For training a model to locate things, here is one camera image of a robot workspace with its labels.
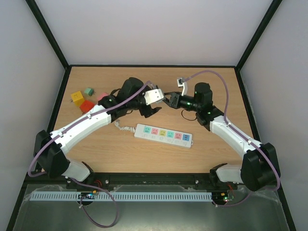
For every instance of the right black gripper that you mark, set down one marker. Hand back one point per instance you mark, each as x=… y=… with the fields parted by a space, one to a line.
x=175 y=100

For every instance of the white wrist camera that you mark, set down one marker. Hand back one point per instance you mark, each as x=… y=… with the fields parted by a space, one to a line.
x=153 y=96
x=182 y=83

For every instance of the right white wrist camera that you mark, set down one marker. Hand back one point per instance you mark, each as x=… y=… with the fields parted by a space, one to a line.
x=182 y=83

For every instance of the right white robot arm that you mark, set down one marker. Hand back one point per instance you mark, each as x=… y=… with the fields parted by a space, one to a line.
x=259 y=166

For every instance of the white power strip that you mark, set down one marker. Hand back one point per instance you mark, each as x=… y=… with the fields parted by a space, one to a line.
x=164 y=135

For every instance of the green plug adapter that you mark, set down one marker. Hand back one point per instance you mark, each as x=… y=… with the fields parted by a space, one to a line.
x=89 y=92

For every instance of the pink plug adapter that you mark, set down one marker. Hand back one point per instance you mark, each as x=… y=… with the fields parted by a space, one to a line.
x=102 y=95

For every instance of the yellow cube socket adapter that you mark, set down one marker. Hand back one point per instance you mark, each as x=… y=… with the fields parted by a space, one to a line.
x=77 y=98

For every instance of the black aluminium frame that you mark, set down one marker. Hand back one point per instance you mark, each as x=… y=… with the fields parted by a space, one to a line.
x=153 y=177

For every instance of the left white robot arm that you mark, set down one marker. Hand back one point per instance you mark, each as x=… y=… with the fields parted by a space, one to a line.
x=52 y=147

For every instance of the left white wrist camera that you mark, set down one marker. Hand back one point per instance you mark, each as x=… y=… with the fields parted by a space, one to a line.
x=153 y=96

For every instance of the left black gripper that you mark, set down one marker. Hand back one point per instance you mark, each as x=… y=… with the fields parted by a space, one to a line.
x=149 y=111

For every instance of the light blue cable duct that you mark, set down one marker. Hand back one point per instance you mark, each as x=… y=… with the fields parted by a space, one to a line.
x=124 y=196

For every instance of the red cube socket adapter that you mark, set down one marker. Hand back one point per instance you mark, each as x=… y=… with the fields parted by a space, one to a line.
x=86 y=106

